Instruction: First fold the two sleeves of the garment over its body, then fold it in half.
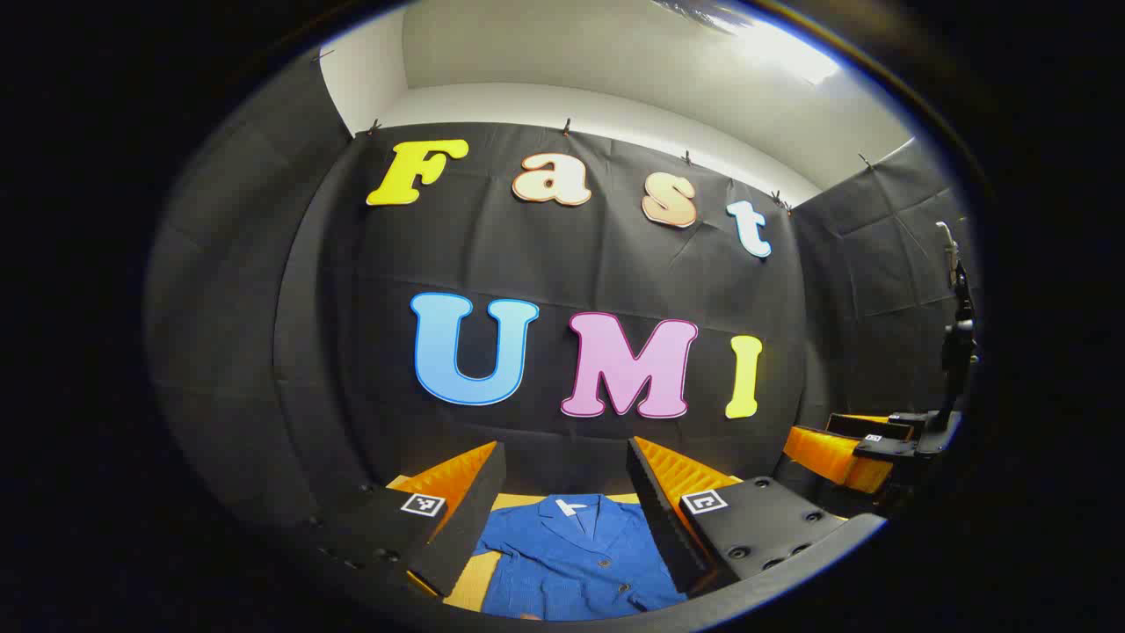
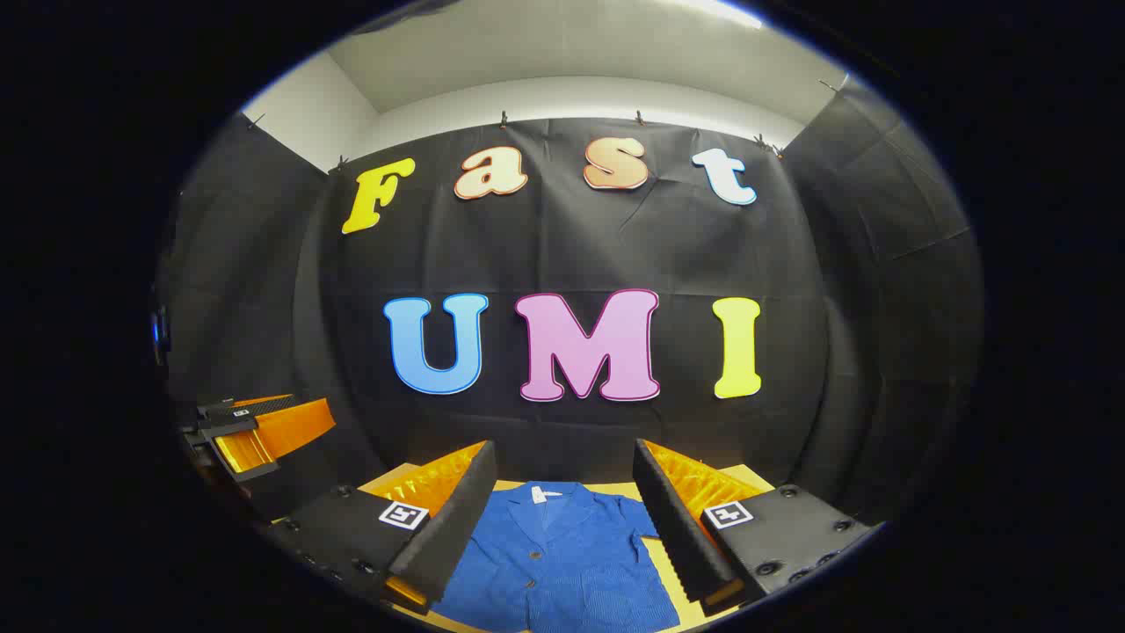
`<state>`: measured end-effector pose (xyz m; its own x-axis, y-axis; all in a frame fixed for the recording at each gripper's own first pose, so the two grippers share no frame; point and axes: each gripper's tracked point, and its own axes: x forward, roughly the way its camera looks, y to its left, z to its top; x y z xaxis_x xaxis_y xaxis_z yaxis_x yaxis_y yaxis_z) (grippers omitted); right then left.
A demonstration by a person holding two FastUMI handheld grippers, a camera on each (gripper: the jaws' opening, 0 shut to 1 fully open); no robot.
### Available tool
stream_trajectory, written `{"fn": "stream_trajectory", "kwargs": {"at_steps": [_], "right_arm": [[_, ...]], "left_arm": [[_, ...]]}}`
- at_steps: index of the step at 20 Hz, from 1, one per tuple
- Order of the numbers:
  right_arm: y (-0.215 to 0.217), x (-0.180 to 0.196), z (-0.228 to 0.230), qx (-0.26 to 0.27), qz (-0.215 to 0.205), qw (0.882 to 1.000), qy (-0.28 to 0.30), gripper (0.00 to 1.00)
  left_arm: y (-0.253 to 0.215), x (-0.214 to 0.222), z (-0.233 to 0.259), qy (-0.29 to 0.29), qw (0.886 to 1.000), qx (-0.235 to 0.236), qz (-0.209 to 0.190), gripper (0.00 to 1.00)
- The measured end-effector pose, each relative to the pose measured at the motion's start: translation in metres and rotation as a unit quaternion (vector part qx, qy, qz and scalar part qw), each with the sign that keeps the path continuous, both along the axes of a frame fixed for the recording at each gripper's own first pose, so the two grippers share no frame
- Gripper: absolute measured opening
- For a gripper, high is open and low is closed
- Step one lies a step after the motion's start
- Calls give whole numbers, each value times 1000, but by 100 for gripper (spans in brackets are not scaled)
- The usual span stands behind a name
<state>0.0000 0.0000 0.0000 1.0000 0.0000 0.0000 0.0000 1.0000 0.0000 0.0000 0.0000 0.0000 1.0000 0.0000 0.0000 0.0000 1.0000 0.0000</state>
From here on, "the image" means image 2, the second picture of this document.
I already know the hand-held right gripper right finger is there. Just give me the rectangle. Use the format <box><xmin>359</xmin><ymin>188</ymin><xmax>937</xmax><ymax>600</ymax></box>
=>
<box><xmin>633</xmin><ymin>438</ymin><xmax>880</xmax><ymax>616</ymax></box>

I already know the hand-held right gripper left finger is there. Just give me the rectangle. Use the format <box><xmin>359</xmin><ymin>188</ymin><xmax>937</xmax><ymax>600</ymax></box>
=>
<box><xmin>264</xmin><ymin>440</ymin><xmax>497</xmax><ymax>615</ymax></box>

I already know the row of small cloth clips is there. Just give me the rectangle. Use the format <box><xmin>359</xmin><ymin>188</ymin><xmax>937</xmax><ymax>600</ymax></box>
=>
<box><xmin>249</xmin><ymin>79</ymin><xmax>840</xmax><ymax>172</ymax></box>

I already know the blue button shirt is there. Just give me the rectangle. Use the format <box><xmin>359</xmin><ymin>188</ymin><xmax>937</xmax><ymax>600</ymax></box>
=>
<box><xmin>431</xmin><ymin>479</ymin><xmax>682</xmax><ymax>633</ymax></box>

